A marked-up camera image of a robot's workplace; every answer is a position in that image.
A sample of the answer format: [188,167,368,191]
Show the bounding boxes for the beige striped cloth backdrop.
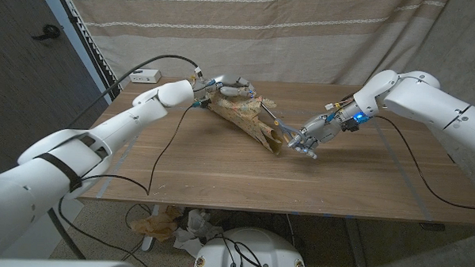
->
[59,0,451,101]

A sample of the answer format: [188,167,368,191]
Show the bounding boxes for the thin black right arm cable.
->
[371,114,475,211]

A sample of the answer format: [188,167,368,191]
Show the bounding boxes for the black left arm strap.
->
[32,152,84,193]

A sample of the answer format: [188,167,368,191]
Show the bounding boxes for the crumpled brown paper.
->
[129,204,184,243]

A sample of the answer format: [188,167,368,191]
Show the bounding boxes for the grey table leg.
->
[341,218,370,267]

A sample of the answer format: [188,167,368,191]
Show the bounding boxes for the white power strip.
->
[128,68,163,85]

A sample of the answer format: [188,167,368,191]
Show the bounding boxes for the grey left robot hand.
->
[190,71,260,111]

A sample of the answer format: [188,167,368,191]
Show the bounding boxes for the white table leg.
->
[141,204,162,254]

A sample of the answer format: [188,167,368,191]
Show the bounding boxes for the white robot torso base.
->
[192,225,310,267]

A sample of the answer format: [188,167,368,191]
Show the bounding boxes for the black torso cables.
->
[215,235,286,267]

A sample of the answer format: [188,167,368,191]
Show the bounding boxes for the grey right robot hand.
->
[287,99,361,162]

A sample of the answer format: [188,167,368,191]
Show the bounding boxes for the black door handle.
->
[30,23,63,43]

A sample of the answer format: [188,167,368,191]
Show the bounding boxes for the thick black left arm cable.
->
[44,50,201,265]

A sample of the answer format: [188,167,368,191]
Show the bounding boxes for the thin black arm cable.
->
[371,114,475,211]
[56,99,194,267]

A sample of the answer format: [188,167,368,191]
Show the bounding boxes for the dark wooden door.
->
[0,0,113,185]

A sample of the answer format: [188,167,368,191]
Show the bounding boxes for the crumpled white paper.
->
[172,208,226,260]

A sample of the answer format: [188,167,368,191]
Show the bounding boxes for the white robot chest edge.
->
[0,257,141,267]

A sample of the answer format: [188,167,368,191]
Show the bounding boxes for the floral tan wrapping paper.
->
[207,93,287,156]

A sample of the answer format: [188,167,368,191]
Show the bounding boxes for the black zigzag edge trim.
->
[47,0,127,101]

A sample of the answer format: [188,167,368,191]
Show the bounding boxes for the grey yellow handled scissors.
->
[258,102,310,149]

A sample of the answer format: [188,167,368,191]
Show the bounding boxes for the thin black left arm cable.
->
[56,99,194,267]

